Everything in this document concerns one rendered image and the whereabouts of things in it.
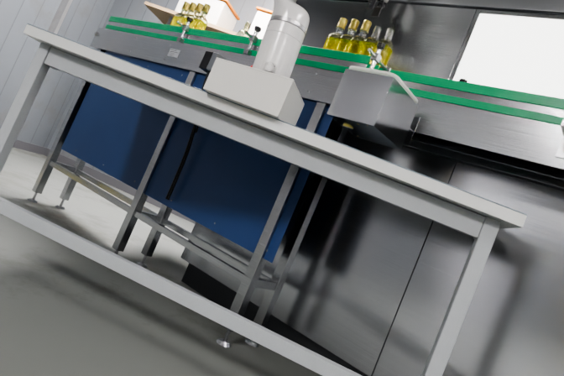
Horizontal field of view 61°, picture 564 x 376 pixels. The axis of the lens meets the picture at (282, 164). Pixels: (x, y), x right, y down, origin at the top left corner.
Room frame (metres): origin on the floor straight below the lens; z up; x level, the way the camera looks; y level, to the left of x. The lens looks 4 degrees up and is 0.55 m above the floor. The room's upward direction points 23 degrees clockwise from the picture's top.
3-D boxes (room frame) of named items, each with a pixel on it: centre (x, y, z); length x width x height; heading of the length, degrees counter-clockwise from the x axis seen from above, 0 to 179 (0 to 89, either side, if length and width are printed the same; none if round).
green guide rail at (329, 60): (2.20, 0.55, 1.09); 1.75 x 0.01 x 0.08; 52
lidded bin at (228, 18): (4.40, 1.19, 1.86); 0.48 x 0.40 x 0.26; 77
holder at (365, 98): (1.52, -0.22, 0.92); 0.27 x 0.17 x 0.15; 142
